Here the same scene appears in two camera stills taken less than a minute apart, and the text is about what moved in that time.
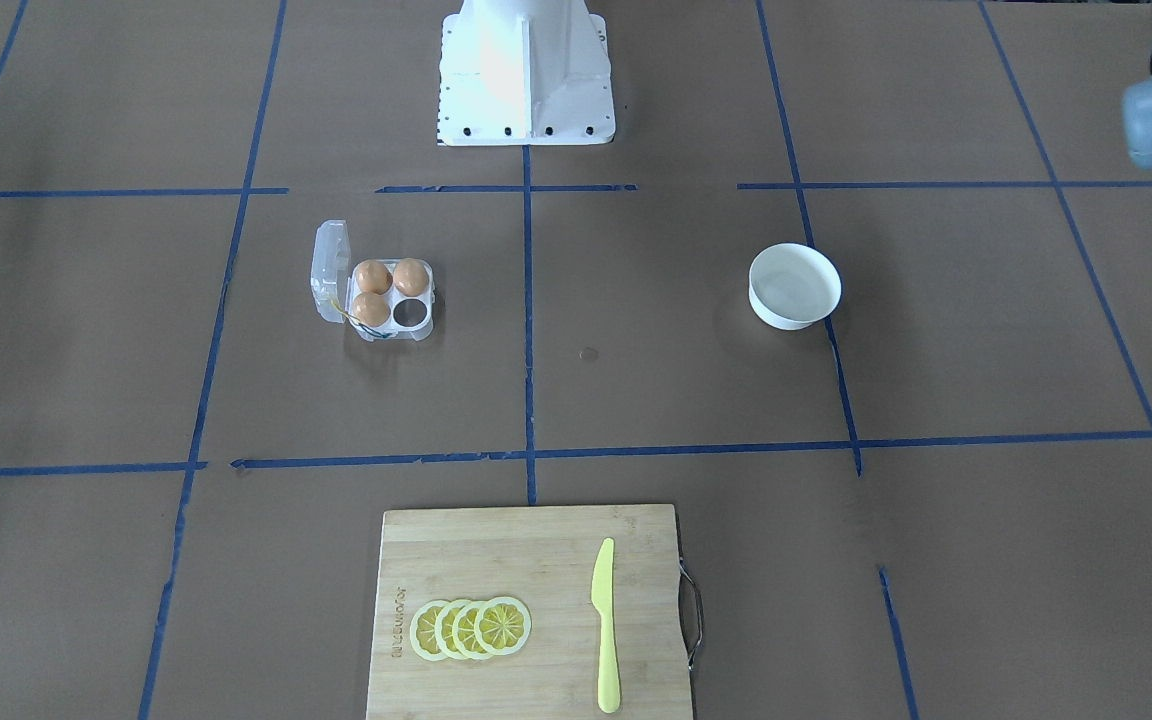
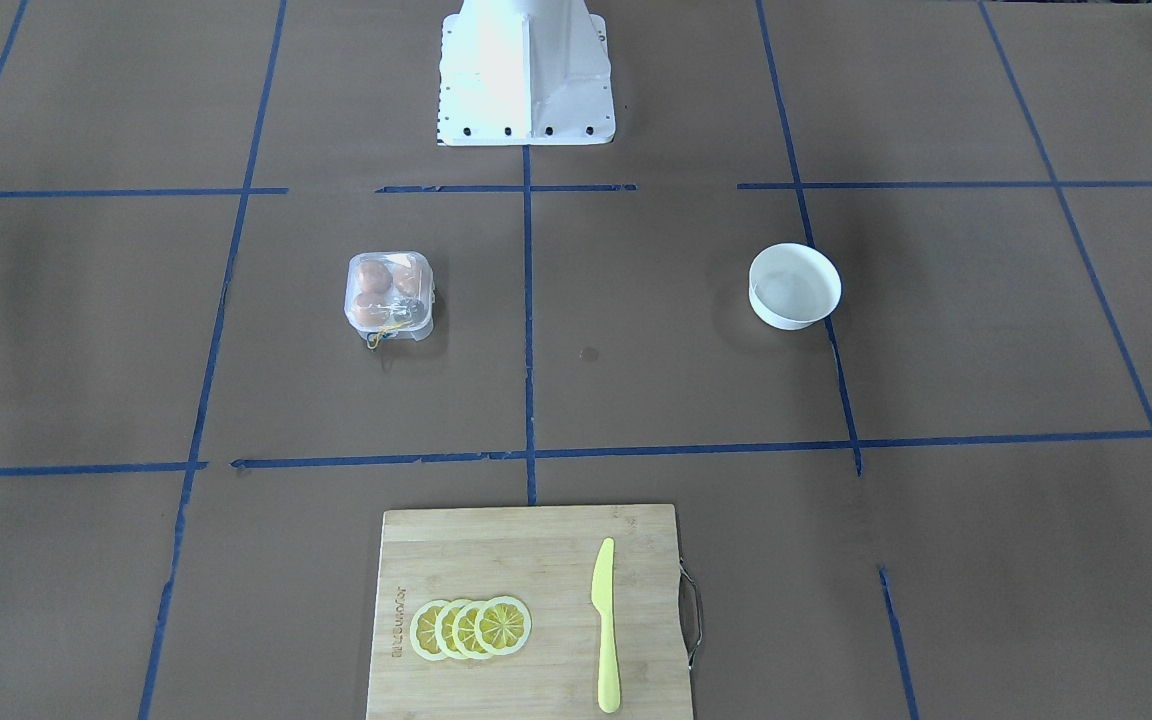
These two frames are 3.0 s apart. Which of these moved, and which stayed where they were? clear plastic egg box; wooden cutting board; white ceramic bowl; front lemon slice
Moved: clear plastic egg box
Stayed: wooden cutting board; white ceramic bowl; front lemon slice
